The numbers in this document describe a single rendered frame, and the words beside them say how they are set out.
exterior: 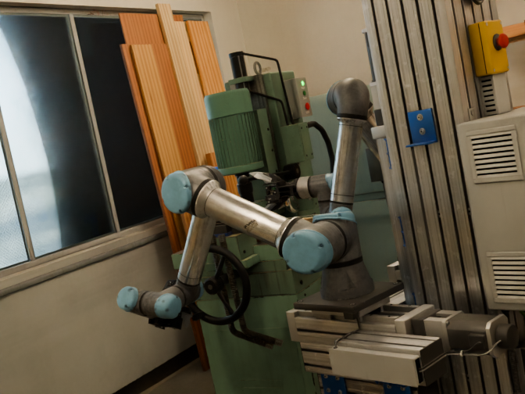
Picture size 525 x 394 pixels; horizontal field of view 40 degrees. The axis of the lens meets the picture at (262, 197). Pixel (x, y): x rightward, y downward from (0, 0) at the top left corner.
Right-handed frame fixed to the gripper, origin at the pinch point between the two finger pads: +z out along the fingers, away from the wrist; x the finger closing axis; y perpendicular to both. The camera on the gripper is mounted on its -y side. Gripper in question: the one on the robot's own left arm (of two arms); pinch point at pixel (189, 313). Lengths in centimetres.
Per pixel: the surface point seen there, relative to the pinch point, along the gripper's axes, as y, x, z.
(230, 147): -62, 8, 1
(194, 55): -190, -106, 119
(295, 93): -94, 21, 24
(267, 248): -25.8, 21.5, 12.4
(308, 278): -18.7, 30.3, 29.2
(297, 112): -87, 21, 28
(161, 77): -160, -107, 91
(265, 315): -4.3, 16.1, 24.7
